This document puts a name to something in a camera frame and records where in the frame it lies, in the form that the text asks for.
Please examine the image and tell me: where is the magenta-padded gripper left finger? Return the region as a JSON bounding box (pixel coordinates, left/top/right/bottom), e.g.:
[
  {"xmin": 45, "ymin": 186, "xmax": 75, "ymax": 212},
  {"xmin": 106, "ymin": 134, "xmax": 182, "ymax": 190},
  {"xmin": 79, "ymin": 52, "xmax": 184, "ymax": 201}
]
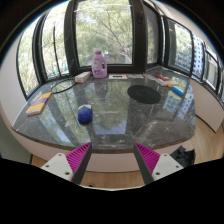
[{"xmin": 40, "ymin": 141, "xmax": 93, "ymax": 186}]

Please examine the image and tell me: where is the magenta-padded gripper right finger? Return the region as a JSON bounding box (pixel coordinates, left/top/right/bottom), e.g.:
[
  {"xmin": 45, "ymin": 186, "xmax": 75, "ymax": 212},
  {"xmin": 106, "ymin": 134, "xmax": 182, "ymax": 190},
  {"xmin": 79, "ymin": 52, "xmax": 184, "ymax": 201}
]
[{"xmin": 133, "ymin": 142, "xmax": 185, "ymax": 186}]

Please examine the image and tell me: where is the blue and white computer mouse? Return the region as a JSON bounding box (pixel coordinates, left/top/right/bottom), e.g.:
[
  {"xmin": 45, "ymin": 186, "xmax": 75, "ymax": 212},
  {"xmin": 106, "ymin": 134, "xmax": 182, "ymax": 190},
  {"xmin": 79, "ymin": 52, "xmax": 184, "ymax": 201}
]
[{"xmin": 77, "ymin": 103, "xmax": 94, "ymax": 125}]

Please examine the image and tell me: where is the round black mouse pad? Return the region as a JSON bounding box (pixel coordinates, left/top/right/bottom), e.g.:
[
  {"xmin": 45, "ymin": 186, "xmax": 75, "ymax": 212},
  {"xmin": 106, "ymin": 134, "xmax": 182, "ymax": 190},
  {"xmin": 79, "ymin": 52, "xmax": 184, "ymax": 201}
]
[{"xmin": 126, "ymin": 84, "xmax": 162, "ymax": 105}]

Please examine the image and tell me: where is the yellow and purple box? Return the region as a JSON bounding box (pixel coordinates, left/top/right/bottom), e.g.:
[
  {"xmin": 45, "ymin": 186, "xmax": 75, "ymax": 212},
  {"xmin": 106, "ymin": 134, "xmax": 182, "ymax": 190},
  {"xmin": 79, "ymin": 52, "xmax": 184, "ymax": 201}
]
[{"xmin": 25, "ymin": 91, "xmax": 53, "ymax": 117}]

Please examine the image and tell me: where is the small blue box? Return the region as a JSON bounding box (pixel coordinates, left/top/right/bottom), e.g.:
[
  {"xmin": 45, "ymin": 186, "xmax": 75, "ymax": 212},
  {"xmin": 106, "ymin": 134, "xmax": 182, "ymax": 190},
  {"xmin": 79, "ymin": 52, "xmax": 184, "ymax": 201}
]
[{"xmin": 172, "ymin": 85, "xmax": 185, "ymax": 97}]

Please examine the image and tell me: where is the white box with blue stripe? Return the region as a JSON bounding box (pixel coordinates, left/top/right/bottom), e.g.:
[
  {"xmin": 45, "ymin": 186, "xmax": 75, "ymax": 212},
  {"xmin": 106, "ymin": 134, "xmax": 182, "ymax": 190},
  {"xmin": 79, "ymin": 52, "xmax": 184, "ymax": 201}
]
[{"xmin": 148, "ymin": 76, "xmax": 168, "ymax": 87}]

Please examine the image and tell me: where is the white and orange carton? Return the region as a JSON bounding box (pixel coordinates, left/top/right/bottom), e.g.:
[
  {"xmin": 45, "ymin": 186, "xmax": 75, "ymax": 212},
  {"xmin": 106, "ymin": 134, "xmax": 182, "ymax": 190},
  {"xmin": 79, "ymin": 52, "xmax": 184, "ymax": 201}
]
[{"xmin": 74, "ymin": 70, "xmax": 92, "ymax": 84}]

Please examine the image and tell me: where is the colourful leaflet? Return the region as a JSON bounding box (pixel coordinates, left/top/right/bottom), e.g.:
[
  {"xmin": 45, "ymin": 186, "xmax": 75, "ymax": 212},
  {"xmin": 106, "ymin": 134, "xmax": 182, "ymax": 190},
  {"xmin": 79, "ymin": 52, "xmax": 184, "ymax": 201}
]
[{"xmin": 143, "ymin": 73, "xmax": 156, "ymax": 81}]

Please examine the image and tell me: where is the pale printed leaflet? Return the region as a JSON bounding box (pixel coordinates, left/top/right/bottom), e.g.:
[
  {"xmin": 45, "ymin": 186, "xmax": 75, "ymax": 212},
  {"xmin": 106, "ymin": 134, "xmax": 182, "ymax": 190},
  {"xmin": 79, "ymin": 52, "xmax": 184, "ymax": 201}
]
[{"xmin": 127, "ymin": 73, "xmax": 145, "ymax": 80}]

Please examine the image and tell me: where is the purple detergent bottle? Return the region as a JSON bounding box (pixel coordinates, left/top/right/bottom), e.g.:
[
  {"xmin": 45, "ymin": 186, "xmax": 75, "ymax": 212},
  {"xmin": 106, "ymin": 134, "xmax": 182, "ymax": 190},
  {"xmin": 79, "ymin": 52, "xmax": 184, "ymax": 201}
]
[{"xmin": 91, "ymin": 48, "xmax": 108, "ymax": 79}]

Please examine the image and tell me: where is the black cable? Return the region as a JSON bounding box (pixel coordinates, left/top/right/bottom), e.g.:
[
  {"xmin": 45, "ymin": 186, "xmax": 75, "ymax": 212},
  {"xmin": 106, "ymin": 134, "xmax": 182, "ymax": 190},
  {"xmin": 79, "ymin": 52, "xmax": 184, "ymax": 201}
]
[{"xmin": 49, "ymin": 24, "xmax": 78, "ymax": 95}]

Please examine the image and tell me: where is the black window handle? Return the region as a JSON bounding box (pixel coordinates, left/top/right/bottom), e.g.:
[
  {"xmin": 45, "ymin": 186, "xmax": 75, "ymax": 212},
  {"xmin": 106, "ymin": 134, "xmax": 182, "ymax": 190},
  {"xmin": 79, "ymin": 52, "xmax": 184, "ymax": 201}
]
[{"xmin": 137, "ymin": 8, "xmax": 145, "ymax": 25}]

